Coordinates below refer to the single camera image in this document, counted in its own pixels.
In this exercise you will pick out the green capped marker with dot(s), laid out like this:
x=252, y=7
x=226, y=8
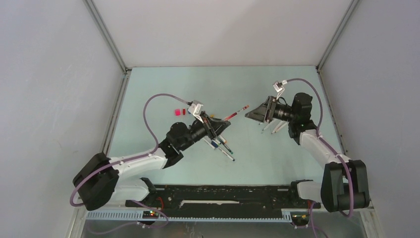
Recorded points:
x=267, y=126

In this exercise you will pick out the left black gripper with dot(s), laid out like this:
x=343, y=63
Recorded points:
x=215, y=126

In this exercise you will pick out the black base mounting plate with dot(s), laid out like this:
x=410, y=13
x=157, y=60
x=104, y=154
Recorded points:
x=267, y=201

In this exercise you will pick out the red gel pen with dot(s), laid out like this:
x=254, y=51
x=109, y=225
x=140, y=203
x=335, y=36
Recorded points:
x=235, y=113

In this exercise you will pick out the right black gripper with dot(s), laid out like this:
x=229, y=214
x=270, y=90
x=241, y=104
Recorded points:
x=265, y=112

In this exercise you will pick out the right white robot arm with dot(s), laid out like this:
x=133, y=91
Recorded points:
x=344, y=184

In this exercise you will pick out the aluminium frame post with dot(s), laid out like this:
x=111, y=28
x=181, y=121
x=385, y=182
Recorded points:
x=126, y=72
x=338, y=32

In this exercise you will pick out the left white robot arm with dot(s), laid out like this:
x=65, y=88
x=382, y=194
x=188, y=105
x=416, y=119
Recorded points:
x=104, y=179

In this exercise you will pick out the grey cable duct rail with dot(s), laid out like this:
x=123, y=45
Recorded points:
x=148, y=215

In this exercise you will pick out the left aluminium frame post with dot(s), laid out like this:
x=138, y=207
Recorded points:
x=126, y=72

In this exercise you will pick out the grey capped marker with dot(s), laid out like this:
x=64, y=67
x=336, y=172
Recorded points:
x=209, y=144

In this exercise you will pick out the green gel pen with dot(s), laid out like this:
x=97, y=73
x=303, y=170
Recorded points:
x=226, y=146

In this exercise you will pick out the right aluminium frame post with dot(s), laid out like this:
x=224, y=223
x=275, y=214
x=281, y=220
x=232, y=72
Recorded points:
x=338, y=32

